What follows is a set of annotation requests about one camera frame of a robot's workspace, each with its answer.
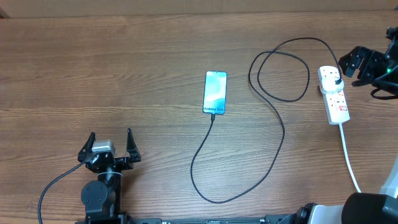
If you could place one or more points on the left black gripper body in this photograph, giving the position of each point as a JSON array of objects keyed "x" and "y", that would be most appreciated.
[{"x": 125, "y": 163}]

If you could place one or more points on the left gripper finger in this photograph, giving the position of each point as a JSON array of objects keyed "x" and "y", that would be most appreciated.
[
  {"x": 131, "y": 147},
  {"x": 87, "y": 148}
]

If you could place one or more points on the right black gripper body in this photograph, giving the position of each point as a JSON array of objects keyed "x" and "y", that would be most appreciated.
[{"x": 372, "y": 68}]

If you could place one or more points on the smartphone with blue screen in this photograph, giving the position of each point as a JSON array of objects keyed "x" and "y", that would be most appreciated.
[{"x": 214, "y": 98}]

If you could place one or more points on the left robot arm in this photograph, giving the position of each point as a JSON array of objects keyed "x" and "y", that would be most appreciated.
[{"x": 102, "y": 197}]

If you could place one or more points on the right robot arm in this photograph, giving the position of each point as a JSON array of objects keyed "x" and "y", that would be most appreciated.
[{"x": 362, "y": 207}]

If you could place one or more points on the white charger plug adapter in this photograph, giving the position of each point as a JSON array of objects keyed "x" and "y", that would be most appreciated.
[{"x": 328, "y": 85}]

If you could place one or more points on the white power strip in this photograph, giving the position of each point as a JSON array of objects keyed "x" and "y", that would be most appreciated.
[{"x": 335, "y": 104}]

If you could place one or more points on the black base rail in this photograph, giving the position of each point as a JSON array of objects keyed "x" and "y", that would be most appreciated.
[{"x": 268, "y": 219}]

